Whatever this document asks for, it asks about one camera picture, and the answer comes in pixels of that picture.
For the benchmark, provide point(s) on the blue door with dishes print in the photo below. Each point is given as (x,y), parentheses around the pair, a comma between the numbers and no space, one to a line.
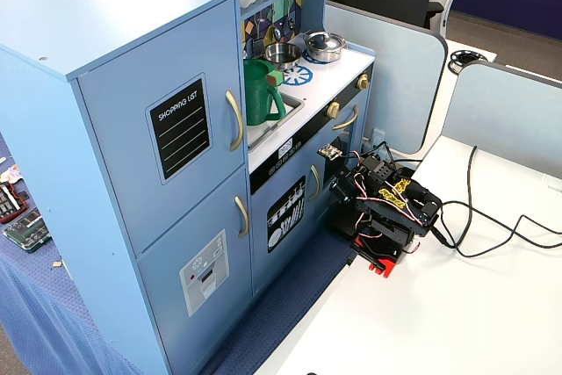
(290,269)

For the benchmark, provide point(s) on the red table clamp base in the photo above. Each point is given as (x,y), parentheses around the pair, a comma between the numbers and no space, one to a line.
(377,261)

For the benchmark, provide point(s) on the blue toy kitchen cabinet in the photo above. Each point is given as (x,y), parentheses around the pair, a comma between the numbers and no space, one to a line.
(66,19)

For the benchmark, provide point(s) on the blue door with dispenser print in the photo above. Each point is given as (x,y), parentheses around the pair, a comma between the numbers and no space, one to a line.
(237,269)

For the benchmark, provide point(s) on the yellow logo sticker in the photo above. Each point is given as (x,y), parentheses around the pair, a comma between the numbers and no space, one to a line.
(393,195)

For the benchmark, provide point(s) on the blue door with shopping list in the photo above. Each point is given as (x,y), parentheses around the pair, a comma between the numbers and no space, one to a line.
(123,129)

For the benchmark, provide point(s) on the green plastic pitcher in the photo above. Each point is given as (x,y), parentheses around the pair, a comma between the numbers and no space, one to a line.
(257,94)

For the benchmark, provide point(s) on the red and black tool case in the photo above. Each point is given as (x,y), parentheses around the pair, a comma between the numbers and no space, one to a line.
(11,204)

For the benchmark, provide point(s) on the hanging steel ladle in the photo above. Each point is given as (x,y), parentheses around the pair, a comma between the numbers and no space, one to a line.
(275,33)

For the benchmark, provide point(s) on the green circuit board box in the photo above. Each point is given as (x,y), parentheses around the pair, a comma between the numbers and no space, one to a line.
(26,232)

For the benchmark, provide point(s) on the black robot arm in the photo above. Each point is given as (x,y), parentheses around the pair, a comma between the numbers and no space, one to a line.
(395,225)

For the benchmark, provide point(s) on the light blue desk divider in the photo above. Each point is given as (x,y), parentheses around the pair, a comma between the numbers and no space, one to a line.
(505,120)
(395,76)

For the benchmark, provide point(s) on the colourful small packet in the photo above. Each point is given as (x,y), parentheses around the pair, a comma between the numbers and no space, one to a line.
(9,174)

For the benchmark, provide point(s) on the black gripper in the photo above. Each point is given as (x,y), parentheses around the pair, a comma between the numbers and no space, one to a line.
(377,261)

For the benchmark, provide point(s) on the steel open saucepan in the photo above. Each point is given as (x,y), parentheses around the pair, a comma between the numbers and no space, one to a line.
(281,56)

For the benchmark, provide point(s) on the steel pot with lid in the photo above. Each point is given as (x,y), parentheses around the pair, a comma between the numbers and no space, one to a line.
(325,43)

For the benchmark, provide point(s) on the white wall outlet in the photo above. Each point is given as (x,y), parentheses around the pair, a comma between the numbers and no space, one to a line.
(377,138)

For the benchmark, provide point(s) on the bare wrist camera board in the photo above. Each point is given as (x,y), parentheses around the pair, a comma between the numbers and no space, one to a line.
(329,152)

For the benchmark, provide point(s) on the steel toy sink basin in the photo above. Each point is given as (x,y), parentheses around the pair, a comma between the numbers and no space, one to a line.
(293,105)

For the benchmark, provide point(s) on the blue textured cloth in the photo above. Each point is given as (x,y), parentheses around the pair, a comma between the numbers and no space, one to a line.
(44,305)

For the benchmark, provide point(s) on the gold stove knob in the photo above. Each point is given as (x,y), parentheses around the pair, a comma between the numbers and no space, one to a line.
(363,81)
(333,109)

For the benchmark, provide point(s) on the blue oven door with window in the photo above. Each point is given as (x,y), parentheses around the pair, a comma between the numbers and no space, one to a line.
(351,133)

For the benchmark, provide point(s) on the green and wood block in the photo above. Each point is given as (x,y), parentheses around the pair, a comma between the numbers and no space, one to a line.
(275,78)

